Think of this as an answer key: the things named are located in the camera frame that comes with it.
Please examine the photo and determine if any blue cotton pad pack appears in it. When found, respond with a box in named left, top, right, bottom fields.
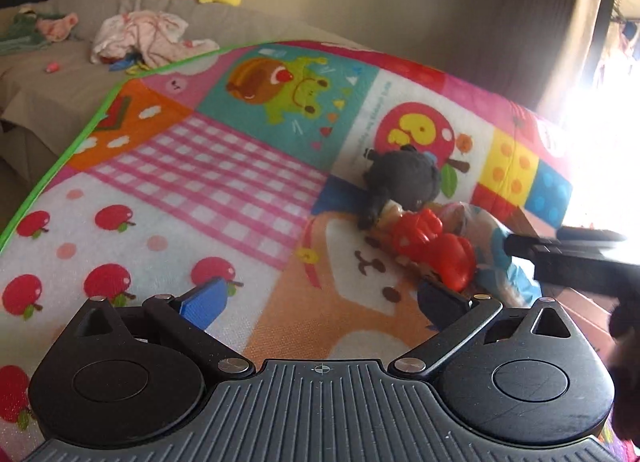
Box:
left=436, top=202, right=541, bottom=307

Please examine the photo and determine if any red hooded doll figure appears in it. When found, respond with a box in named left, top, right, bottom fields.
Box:
left=390, top=208, right=477, bottom=292

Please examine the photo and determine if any yellow pudding toy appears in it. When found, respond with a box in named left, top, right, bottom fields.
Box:
left=370, top=200, right=405, bottom=248

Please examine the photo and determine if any black plush toy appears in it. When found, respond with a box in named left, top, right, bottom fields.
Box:
left=358, top=145, right=442, bottom=229

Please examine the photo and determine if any pink cardboard box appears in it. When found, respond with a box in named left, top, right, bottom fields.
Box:
left=506, top=210, right=639, bottom=364

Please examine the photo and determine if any colourful cartoon play mat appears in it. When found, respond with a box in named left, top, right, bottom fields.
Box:
left=0, top=40, right=640, bottom=462

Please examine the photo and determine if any pink white crumpled cloth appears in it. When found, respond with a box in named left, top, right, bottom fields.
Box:
left=90, top=11, right=220, bottom=69

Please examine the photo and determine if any pink green cloth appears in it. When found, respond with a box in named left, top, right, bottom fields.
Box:
left=0, top=11, right=79, bottom=56

